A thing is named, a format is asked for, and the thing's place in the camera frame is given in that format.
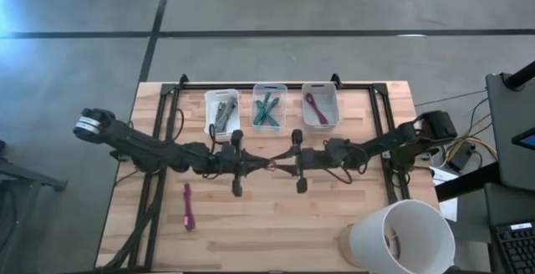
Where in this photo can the magenta utensils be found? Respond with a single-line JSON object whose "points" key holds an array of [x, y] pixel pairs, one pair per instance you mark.
{"points": [[315, 109]]}

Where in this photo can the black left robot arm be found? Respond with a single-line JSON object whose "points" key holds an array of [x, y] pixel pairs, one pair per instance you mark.
{"points": [[138, 144]]}

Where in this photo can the magenta utensil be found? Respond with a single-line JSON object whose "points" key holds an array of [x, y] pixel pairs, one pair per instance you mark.
{"points": [[188, 207]]}

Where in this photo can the grey-white plastic bin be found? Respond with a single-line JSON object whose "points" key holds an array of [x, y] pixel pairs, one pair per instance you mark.
{"points": [[330, 103]]}

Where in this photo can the black pole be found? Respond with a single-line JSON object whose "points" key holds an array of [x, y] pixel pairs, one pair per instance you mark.
{"points": [[520, 75]]}

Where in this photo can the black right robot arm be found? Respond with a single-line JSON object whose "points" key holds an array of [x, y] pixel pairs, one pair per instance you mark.
{"points": [[384, 140]]}

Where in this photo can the tablet screen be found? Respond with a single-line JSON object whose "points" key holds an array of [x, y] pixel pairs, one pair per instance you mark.
{"points": [[526, 139]]}

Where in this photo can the round wooden base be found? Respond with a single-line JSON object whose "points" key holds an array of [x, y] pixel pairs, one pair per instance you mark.
{"points": [[343, 245]]}

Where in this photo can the green utensils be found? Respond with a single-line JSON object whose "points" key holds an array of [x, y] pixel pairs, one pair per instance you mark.
{"points": [[273, 120]]}

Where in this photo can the black desk beam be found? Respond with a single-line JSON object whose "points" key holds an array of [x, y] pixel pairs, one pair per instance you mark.
{"points": [[468, 182]]}

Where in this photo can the black keyboard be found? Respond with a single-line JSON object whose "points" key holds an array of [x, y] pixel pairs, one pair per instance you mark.
{"points": [[516, 249]]}

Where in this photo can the black power box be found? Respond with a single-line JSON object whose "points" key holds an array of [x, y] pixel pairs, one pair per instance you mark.
{"points": [[460, 157]]}

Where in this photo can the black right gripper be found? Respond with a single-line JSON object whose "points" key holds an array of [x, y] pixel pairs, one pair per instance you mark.
{"points": [[307, 161]]}

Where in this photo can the white plastic bin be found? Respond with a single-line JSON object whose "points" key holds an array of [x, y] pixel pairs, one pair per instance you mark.
{"points": [[211, 98]]}

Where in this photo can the black aluminium table frame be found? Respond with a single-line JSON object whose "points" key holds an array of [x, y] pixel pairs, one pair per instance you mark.
{"points": [[271, 86]]}

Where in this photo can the clear plastic bin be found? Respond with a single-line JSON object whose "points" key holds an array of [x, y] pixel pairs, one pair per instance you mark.
{"points": [[282, 115]]}

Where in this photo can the white paper sheet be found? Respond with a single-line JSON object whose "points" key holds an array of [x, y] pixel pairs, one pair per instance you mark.
{"points": [[443, 176]]}

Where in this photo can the black metal stand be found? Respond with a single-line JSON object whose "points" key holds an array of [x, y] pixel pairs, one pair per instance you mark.
{"points": [[25, 178]]}

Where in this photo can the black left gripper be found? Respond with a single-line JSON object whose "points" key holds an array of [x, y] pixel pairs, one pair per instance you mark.
{"points": [[234, 161]]}

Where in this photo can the grey desk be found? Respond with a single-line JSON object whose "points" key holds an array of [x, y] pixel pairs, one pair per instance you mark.
{"points": [[501, 111]]}

